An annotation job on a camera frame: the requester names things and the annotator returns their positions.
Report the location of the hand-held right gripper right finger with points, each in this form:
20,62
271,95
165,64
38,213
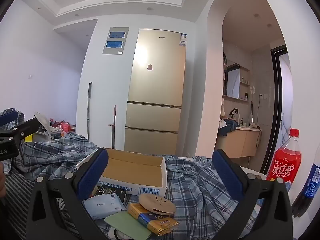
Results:
226,173

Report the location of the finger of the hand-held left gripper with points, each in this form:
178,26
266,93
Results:
27,127
8,118

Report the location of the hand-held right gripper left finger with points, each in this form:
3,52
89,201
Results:
92,172

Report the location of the cardboard box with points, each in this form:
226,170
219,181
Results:
135,167

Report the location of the light green cloth pad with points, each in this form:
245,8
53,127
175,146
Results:
125,223

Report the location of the round beige slotted disc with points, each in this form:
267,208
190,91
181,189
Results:
157,203

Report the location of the yellow and blue packet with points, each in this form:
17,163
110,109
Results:
155,222

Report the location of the black packet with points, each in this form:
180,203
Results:
112,192

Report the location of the wooden vanity cabinet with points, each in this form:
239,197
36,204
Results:
237,142

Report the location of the blue plaid shirt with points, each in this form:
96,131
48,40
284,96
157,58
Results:
195,187

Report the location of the white wet wipes pack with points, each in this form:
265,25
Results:
102,206

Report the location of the red plastic bags pile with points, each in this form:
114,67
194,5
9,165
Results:
63,125

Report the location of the blue clothes pile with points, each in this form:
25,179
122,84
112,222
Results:
230,126

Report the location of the grey striped cloth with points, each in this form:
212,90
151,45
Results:
18,197

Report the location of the white hair dryer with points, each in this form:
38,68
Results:
253,125

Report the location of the red iced tea bottle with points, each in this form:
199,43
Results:
285,162

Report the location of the black faucet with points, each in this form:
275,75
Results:
233,112

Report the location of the blue label cola bottle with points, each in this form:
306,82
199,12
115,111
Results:
311,180

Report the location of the bathroom mirror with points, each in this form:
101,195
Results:
233,80

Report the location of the gold refrigerator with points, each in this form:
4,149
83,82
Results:
155,92

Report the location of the brown fridge magnet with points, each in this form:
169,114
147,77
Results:
150,67

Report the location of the black door frame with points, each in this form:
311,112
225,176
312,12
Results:
275,100

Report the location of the grey wall electrical panel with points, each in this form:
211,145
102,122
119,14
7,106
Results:
115,40

